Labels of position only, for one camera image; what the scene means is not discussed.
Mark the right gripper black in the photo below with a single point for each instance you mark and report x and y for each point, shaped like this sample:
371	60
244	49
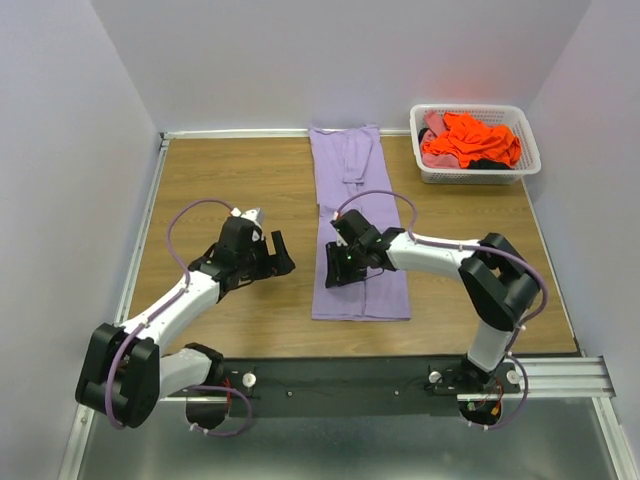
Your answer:
335	271

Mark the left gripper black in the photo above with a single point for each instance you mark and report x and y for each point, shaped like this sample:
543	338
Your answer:
282	264

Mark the purple t shirt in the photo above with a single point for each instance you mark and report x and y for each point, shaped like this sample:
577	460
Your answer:
350	170

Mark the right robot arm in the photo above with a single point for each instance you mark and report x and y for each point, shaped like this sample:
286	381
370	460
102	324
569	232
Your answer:
501	286

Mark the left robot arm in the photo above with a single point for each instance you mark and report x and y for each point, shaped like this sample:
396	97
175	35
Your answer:
207	280

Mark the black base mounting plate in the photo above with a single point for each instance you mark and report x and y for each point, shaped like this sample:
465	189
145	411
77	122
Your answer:
209	409

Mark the white plastic laundry basket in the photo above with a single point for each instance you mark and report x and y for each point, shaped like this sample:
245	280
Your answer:
491	115

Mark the pink t shirt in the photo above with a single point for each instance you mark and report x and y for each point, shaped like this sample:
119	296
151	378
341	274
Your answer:
435	152

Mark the orange t shirt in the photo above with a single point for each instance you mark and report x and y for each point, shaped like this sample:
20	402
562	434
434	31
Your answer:
471	139

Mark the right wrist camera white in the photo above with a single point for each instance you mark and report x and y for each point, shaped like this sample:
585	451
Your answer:
340	226

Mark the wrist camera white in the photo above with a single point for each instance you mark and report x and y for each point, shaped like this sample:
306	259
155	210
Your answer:
256	216
340	226

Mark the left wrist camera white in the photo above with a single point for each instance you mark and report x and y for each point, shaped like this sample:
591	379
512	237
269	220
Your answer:
256	216

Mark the aluminium frame rail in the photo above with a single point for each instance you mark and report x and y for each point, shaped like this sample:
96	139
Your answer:
565	377

